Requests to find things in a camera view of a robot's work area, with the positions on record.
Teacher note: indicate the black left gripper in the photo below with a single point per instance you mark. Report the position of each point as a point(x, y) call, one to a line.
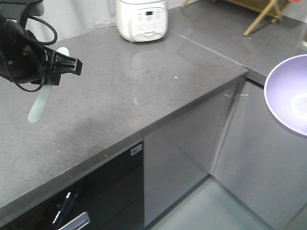
point(25, 59)

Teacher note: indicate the mint green plastic spoon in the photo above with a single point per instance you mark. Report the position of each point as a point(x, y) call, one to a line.
point(37, 111)

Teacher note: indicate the purple plastic bowl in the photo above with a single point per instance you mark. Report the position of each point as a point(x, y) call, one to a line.
point(285, 93)

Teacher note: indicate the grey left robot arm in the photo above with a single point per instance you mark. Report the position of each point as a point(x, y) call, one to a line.
point(22, 10)

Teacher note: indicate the white rice cooker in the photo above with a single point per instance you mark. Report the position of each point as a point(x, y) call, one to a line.
point(142, 20)

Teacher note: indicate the black built-in disinfection cabinet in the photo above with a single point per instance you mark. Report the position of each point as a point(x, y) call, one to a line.
point(113, 196)

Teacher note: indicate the grey cabinet door right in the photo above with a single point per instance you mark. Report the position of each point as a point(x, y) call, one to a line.
point(179, 154)

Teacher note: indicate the wooden folding rack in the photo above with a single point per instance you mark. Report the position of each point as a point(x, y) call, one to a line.
point(273, 9)

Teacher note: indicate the grey side cabinet door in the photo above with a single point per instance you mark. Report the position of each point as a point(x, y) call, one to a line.
point(263, 165)

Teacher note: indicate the upper silver drawer handle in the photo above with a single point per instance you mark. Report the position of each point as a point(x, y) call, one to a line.
point(77, 223)

